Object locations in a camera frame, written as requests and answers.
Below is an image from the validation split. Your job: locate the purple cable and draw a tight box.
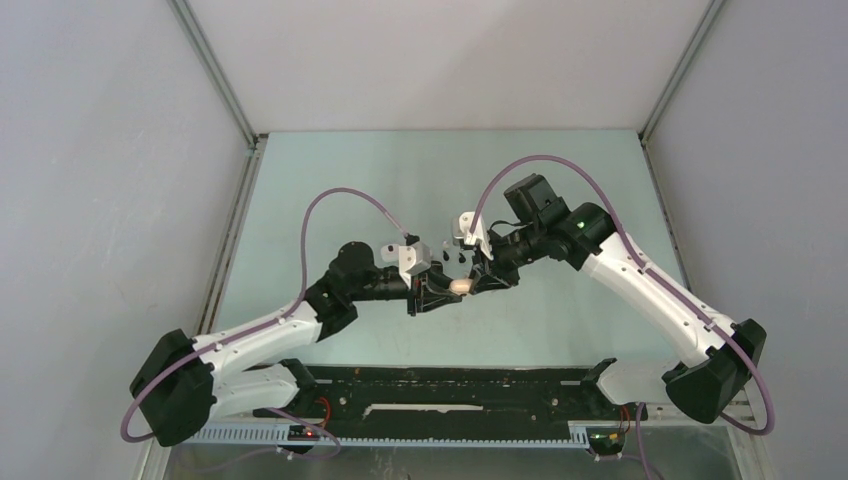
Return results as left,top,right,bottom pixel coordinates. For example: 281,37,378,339
468,154,776,480
119,187,421,463

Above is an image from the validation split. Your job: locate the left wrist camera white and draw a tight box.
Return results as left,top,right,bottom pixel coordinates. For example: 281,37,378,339
380,241,432,278

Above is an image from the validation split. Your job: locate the aluminium rail frame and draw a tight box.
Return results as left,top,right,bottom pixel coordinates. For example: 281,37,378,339
142,378,776,480

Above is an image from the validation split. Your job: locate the pink earbud charging case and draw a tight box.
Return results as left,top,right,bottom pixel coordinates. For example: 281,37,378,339
449,278,473,295

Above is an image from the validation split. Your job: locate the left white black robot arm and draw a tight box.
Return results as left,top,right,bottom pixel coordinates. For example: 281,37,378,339
130,242,472,447

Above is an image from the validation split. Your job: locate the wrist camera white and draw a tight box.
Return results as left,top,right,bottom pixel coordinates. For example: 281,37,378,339
380,241,432,278
451,211,494,260

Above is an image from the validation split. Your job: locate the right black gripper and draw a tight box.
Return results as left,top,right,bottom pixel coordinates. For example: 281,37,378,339
468,221,547,292

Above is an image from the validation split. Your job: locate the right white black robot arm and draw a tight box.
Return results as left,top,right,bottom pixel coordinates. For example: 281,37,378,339
452,174,766,424

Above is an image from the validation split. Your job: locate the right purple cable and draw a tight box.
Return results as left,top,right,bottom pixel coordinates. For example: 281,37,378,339
468,154,776,480

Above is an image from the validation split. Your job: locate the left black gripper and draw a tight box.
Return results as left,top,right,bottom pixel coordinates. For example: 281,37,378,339
349,264,461,317

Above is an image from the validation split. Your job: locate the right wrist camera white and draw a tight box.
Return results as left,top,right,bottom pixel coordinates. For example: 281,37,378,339
451,211,494,260

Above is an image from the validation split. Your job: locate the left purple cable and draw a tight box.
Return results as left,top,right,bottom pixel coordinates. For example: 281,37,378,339
119,187,421,463

